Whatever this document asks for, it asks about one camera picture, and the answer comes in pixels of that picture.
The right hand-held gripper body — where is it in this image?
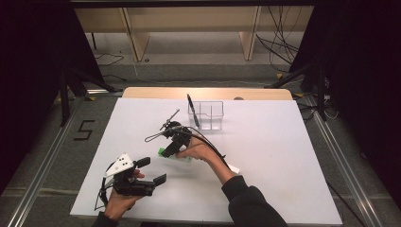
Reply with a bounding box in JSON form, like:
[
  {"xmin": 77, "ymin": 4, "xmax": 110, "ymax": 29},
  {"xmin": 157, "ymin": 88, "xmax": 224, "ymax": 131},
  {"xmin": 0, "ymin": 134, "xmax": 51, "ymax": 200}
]
[{"xmin": 159, "ymin": 109, "xmax": 193, "ymax": 149}]

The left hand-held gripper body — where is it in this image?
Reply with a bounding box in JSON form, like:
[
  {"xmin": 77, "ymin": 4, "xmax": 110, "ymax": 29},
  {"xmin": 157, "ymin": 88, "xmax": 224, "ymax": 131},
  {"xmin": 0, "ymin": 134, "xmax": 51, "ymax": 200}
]
[{"xmin": 104, "ymin": 153, "xmax": 156, "ymax": 197}]

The black pen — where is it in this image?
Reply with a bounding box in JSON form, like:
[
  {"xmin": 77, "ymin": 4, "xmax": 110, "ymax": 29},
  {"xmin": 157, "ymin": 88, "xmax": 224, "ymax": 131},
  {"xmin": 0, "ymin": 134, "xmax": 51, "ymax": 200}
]
[{"xmin": 186, "ymin": 93, "xmax": 201, "ymax": 130}]

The clear plastic organizer box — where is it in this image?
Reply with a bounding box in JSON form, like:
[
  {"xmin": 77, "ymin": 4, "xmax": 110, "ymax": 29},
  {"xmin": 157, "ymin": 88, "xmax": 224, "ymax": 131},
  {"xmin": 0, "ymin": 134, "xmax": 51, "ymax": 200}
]
[{"xmin": 187, "ymin": 100, "xmax": 225, "ymax": 131}]

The person's right hand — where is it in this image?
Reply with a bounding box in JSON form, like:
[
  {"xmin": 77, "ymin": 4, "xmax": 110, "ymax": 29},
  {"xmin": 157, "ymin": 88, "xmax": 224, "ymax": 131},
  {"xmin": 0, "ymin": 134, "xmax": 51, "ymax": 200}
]
[{"xmin": 174, "ymin": 137, "xmax": 220, "ymax": 167}]

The person's left hand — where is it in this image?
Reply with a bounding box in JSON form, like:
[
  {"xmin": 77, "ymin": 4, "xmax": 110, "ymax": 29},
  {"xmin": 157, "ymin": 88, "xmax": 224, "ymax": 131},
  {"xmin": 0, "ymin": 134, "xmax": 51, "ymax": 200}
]
[{"xmin": 103, "ymin": 169, "xmax": 146, "ymax": 221}]

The wooden table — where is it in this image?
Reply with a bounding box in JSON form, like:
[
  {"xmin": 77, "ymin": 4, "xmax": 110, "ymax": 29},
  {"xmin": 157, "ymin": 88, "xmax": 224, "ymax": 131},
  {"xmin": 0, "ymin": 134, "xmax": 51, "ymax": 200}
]
[{"xmin": 121, "ymin": 87, "xmax": 293, "ymax": 101}]

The black metal stand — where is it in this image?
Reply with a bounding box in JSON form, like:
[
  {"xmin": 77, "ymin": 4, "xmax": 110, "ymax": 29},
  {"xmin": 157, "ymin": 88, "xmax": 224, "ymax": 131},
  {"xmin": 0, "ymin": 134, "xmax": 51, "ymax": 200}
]
[
  {"xmin": 58, "ymin": 67, "xmax": 119, "ymax": 127},
  {"xmin": 264, "ymin": 60, "xmax": 329, "ymax": 122}
]

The white board sheet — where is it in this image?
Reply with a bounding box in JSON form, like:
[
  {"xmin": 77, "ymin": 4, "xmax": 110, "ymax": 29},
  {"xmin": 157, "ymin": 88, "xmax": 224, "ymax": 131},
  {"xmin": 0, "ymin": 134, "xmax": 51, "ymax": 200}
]
[{"xmin": 69, "ymin": 96, "xmax": 343, "ymax": 226}]

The light wooden bench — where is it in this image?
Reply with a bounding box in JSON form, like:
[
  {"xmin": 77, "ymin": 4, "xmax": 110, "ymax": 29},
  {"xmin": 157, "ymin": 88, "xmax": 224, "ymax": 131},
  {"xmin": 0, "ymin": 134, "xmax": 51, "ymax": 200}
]
[{"xmin": 75, "ymin": 6, "xmax": 315, "ymax": 62}]

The black curtain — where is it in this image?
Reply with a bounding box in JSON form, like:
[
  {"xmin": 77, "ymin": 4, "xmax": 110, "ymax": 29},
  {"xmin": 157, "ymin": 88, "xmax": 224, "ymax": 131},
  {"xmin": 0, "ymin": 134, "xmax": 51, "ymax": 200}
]
[
  {"xmin": 289, "ymin": 0, "xmax": 401, "ymax": 209},
  {"xmin": 0, "ymin": 0, "xmax": 105, "ymax": 193}
]

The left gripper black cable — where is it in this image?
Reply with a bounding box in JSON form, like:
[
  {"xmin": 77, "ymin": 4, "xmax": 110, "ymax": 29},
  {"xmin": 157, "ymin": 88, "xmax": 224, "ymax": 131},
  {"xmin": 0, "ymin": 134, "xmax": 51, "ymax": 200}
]
[{"xmin": 94, "ymin": 176, "xmax": 112, "ymax": 212}]

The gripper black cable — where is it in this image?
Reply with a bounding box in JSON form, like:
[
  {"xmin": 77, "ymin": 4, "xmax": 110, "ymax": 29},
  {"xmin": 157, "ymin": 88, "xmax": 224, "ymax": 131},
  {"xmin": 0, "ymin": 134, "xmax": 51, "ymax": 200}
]
[
  {"xmin": 94, "ymin": 176, "xmax": 112, "ymax": 212},
  {"xmin": 144, "ymin": 125, "xmax": 235, "ymax": 173}
]

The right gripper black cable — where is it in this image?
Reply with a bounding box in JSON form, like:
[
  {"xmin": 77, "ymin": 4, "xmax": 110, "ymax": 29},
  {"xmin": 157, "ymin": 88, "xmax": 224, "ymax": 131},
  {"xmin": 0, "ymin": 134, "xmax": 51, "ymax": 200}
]
[{"xmin": 144, "ymin": 125, "xmax": 235, "ymax": 173}]

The aluminium floor rail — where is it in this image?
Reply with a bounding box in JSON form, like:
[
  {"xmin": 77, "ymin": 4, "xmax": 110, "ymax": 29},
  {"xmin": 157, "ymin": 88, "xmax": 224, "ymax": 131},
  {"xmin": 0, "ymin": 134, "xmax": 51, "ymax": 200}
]
[
  {"xmin": 6, "ymin": 94, "xmax": 86, "ymax": 227},
  {"xmin": 304, "ymin": 94, "xmax": 384, "ymax": 227}
]

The black floor cable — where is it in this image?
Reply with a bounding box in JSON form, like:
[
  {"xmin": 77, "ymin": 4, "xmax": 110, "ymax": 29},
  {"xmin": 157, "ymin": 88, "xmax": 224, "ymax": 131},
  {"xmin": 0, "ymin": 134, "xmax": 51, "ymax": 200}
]
[{"xmin": 95, "ymin": 53, "xmax": 125, "ymax": 66}]

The bundle of black floor cables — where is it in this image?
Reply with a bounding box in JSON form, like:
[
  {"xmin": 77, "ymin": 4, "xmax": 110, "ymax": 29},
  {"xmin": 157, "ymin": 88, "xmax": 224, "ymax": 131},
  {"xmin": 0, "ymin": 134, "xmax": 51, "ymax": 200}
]
[{"xmin": 254, "ymin": 6, "xmax": 304, "ymax": 74}]

